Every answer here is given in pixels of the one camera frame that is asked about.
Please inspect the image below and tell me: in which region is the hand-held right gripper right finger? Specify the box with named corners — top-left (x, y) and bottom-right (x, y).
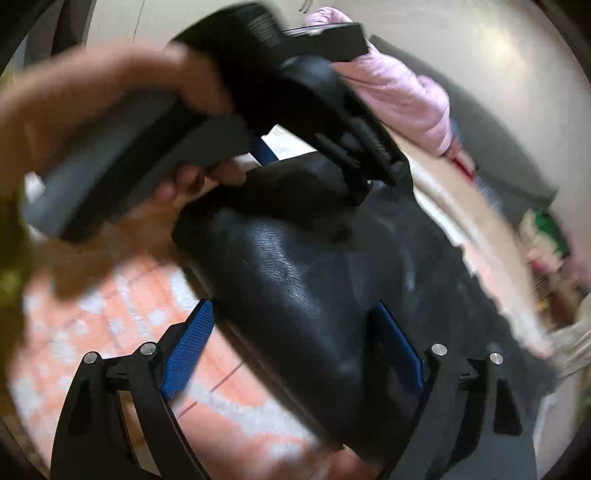
top-left (369, 300), bottom-right (539, 480)

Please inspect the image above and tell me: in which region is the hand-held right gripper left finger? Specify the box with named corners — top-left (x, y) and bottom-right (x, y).
top-left (51, 298), bottom-right (216, 480)

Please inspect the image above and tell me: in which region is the red cloth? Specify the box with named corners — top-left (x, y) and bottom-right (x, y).
top-left (450, 150), bottom-right (477, 180)

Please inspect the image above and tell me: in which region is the bed with tan sheet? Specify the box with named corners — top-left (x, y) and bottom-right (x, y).
top-left (388, 124), bottom-right (548, 324)

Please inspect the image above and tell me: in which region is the person's left hand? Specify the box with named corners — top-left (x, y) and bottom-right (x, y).
top-left (0, 41), bottom-right (234, 204)

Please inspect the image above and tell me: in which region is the pile of folded clothes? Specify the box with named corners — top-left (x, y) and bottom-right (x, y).
top-left (516, 207), bottom-right (583, 324)

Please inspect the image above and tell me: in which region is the white and orange blanket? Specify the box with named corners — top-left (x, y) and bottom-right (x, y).
top-left (9, 124), bottom-right (555, 480)

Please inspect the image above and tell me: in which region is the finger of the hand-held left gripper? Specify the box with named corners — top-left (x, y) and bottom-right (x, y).
top-left (250, 136), bottom-right (280, 165)

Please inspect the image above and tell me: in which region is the person's right hand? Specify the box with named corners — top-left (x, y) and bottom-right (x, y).
top-left (321, 450), bottom-right (372, 480)

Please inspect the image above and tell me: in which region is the pink quilted comforter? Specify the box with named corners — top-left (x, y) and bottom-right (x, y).
top-left (304, 7), bottom-right (463, 158)

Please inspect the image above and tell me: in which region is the black leather jacket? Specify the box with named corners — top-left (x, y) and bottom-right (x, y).
top-left (173, 154), bottom-right (559, 480)

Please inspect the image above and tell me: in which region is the grey padded headboard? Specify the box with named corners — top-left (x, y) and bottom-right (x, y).
top-left (369, 34), bottom-right (560, 209)

